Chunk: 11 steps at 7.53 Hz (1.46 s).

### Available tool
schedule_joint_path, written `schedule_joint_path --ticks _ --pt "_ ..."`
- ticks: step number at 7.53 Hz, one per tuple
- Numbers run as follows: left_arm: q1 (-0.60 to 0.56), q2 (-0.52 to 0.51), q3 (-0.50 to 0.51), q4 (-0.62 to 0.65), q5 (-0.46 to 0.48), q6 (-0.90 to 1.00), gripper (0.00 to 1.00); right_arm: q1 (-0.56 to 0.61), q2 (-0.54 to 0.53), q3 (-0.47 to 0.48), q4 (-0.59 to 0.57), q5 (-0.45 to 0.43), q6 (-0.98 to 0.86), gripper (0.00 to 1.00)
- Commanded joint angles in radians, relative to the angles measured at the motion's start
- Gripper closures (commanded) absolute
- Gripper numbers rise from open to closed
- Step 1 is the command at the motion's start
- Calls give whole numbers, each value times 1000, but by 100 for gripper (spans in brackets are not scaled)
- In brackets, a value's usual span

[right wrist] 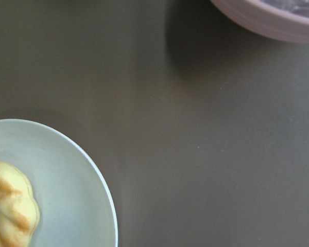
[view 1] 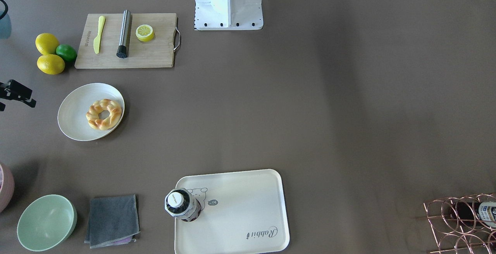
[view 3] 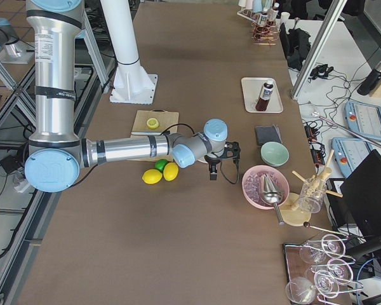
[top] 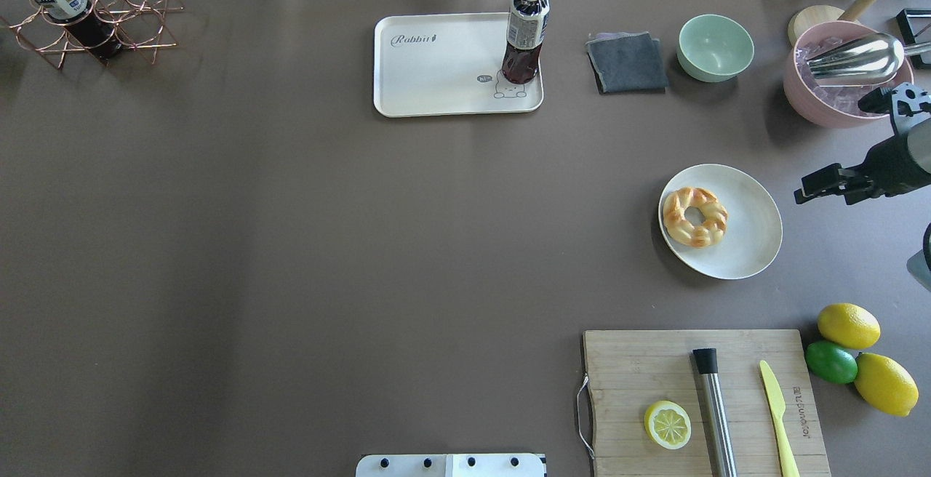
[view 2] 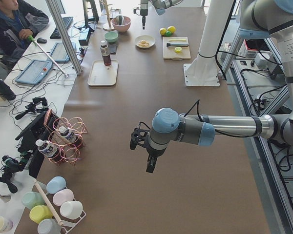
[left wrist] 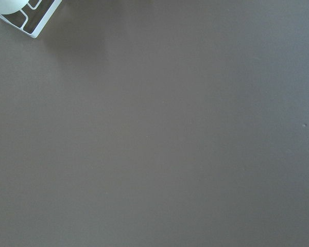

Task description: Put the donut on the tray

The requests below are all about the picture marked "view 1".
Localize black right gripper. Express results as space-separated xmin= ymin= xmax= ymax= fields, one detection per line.
xmin=0 ymin=79 xmax=36 ymax=108

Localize braided donut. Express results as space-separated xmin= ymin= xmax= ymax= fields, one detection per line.
xmin=86 ymin=99 xmax=122 ymax=130

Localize cream serving tray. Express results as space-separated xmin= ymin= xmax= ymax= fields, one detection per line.
xmin=175 ymin=169 xmax=290 ymax=254

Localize yellow lemon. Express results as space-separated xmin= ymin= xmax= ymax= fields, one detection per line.
xmin=37 ymin=54 xmax=65 ymax=75
xmin=35 ymin=33 xmax=60 ymax=55

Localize white plate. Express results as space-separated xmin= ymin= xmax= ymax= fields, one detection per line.
xmin=57 ymin=83 xmax=126 ymax=141

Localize green lime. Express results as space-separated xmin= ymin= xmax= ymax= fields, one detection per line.
xmin=55 ymin=44 xmax=78 ymax=62

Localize pink bowl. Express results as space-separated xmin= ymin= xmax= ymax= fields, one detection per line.
xmin=0 ymin=162 xmax=15 ymax=212

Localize yellow plastic knife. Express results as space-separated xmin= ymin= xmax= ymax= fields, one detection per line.
xmin=93 ymin=15 xmax=106 ymax=54

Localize steel muddler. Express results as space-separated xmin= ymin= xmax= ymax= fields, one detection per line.
xmin=116 ymin=9 xmax=132 ymax=58

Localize green bowl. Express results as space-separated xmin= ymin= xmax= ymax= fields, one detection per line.
xmin=17 ymin=194 xmax=78 ymax=252

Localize lemon half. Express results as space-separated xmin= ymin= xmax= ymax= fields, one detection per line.
xmin=135 ymin=24 xmax=155 ymax=42

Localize wooden cutting board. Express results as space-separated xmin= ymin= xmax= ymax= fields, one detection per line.
xmin=74 ymin=13 xmax=179 ymax=69

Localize grey folded cloth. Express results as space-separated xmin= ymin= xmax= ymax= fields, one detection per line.
xmin=84 ymin=194 xmax=140 ymax=249

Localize dark tea bottle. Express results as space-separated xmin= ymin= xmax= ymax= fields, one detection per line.
xmin=164 ymin=188 xmax=202 ymax=222

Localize bottle in rack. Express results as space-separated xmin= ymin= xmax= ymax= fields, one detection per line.
xmin=450 ymin=201 xmax=496 ymax=229

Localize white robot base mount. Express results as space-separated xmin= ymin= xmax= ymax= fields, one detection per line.
xmin=194 ymin=0 xmax=264 ymax=31

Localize copper wire bottle rack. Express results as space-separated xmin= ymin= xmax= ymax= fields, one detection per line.
xmin=423 ymin=193 xmax=496 ymax=254

